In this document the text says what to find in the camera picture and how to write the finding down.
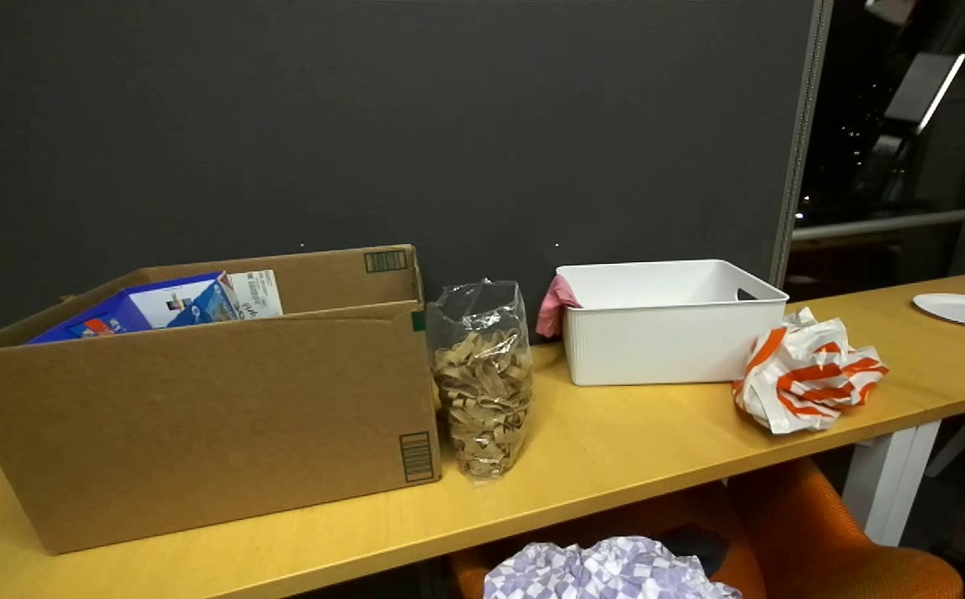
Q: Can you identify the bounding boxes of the orange and white striped cloth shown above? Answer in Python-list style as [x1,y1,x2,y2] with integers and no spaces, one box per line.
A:
[734,307,893,437]

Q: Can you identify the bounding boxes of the large brown cardboard box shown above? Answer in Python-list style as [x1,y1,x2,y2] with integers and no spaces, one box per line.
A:
[0,242,445,556]

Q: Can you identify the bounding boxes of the clear jar of nuts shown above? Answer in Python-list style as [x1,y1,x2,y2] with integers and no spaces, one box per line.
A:
[426,276,541,483]

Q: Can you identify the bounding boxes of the blue snack carton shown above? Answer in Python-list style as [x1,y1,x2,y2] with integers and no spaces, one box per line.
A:
[29,270,242,345]

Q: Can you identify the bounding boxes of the orange chair with dark cloth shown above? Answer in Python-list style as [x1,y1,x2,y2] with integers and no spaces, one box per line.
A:
[445,455,965,599]

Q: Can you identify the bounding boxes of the white plastic bin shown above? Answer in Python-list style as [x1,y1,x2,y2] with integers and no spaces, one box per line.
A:
[554,257,792,391]

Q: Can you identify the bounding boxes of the pink cloth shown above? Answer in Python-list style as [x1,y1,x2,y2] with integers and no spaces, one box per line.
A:
[532,274,584,342]

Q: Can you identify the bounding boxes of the purple and white checkered cloth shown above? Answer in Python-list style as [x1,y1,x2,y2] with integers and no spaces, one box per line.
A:
[479,531,744,599]

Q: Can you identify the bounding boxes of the grey horizontal window rail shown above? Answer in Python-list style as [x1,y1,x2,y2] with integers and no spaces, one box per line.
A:
[790,201,965,245]

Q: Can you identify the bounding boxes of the grey window frame post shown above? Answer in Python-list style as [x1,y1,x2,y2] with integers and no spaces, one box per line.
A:
[767,0,839,285]

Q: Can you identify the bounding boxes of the white table leg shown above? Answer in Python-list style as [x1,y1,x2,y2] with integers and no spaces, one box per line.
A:
[841,417,946,550]

